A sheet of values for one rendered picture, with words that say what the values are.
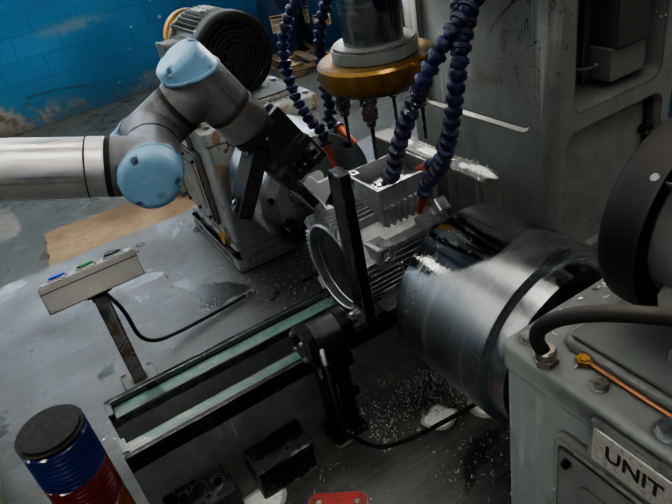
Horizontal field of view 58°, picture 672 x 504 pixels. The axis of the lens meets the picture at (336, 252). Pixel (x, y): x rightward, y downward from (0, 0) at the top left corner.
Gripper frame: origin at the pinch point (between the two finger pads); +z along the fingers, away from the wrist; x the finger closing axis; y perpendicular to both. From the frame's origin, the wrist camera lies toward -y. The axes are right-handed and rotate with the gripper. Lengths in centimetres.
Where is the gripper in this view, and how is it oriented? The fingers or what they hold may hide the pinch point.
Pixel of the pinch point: (319, 211)
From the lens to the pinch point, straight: 104.0
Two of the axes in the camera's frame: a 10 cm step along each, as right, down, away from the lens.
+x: -5.2, -3.8, 7.7
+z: 5.7, 5.1, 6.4
